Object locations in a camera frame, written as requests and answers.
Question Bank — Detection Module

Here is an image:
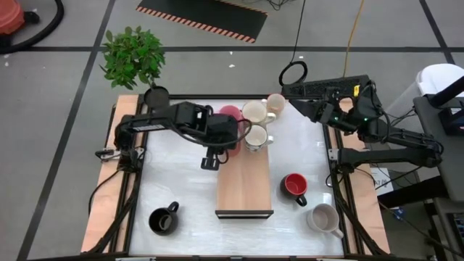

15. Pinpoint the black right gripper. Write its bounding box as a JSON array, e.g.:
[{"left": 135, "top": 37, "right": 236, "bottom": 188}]
[{"left": 289, "top": 88, "right": 367, "bottom": 131}]

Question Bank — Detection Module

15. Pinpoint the small white ceramic mug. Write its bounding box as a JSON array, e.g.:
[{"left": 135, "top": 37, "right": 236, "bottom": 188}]
[{"left": 243, "top": 124, "right": 275, "bottom": 152}]

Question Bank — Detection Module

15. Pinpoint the large cream ceramic mug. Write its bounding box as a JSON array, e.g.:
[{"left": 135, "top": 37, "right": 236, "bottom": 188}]
[{"left": 241, "top": 99, "right": 277, "bottom": 126}]

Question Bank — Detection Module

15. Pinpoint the yellow dotted white-handled mug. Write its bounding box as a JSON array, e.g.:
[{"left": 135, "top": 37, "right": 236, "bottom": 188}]
[{"left": 261, "top": 93, "right": 286, "bottom": 117}]

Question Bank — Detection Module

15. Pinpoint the black mug red interior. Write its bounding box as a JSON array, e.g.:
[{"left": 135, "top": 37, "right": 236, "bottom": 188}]
[{"left": 279, "top": 172, "right": 309, "bottom": 207}]

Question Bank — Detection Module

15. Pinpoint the black ceramic mug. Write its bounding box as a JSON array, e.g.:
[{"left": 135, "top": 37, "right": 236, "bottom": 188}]
[{"left": 148, "top": 201, "right": 181, "bottom": 236}]

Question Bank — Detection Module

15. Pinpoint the white paper label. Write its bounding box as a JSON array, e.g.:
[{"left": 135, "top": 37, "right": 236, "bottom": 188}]
[{"left": 370, "top": 167, "right": 394, "bottom": 196}]

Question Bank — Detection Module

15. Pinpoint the beige grey ceramic mug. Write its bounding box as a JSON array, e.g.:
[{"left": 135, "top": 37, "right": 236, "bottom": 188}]
[{"left": 306, "top": 202, "right": 344, "bottom": 239}]

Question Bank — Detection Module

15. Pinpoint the black silver clamp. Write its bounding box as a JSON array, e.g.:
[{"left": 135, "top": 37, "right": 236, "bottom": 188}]
[{"left": 94, "top": 147, "right": 123, "bottom": 162}]

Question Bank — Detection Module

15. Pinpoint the green potted plant black pot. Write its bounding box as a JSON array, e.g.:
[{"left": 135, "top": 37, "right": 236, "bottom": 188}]
[{"left": 99, "top": 25, "right": 171, "bottom": 109}]

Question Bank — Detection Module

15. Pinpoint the black hazard-striped floor mat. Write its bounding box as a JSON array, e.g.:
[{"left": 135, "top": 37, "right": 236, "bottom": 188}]
[{"left": 136, "top": 0, "right": 269, "bottom": 44}]

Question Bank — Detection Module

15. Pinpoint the white plastic container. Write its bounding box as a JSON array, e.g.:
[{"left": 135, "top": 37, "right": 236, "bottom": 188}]
[{"left": 415, "top": 63, "right": 464, "bottom": 99}]

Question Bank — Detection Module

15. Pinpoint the black desk device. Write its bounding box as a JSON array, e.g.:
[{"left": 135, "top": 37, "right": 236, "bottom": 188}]
[{"left": 437, "top": 107, "right": 464, "bottom": 137}]

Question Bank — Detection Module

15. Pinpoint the orange shop vacuum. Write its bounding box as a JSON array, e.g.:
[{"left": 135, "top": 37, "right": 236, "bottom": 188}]
[{"left": 0, "top": 0, "right": 41, "bottom": 48}]

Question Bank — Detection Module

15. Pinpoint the black coiled floor cable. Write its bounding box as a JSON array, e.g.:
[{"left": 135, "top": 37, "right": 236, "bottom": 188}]
[{"left": 278, "top": 0, "right": 309, "bottom": 88}]

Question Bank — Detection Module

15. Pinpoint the wooden shelf riser black frame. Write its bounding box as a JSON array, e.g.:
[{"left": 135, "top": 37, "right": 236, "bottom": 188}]
[{"left": 215, "top": 104, "right": 275, "bottom": 220}]

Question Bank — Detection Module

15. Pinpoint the yellow cable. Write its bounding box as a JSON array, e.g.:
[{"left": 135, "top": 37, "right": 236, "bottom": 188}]
[{"left": 342, "top": 0, "right": 365, "bottom": 79}]

